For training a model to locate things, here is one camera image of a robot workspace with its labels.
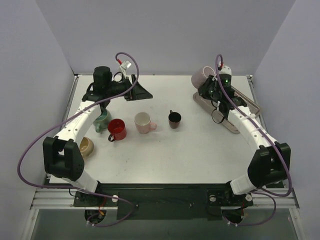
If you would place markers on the pink ceramic mug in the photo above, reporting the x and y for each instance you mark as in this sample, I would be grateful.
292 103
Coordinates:
143 123

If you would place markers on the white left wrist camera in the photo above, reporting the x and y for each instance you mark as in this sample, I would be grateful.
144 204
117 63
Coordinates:
124 67

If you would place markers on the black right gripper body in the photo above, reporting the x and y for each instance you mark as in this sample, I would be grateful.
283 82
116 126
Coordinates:
205 86

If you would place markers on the brown patterned cup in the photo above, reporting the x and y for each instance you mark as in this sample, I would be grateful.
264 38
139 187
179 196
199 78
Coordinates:
174 119

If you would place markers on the purple mug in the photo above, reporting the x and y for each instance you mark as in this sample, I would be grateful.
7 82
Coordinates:
201 76

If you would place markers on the aluminium rail frame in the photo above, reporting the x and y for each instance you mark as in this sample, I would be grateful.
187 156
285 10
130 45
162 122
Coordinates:
199 151

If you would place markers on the green ceramic mug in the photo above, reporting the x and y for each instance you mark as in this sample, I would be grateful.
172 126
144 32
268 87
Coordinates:
101 123

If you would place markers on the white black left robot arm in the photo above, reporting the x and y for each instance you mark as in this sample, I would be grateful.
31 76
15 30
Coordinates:
62 155

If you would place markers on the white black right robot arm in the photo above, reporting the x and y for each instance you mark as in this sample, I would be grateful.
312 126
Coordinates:
271 160

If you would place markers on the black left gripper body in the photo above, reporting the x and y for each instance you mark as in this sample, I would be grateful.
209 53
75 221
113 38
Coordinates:
133 87

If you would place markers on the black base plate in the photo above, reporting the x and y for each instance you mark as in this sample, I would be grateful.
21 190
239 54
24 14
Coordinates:
166 201

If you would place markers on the beige round mug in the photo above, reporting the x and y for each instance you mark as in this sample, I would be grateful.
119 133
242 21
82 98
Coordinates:
86 147

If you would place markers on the red mug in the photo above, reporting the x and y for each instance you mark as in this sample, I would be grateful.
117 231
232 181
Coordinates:
117 130

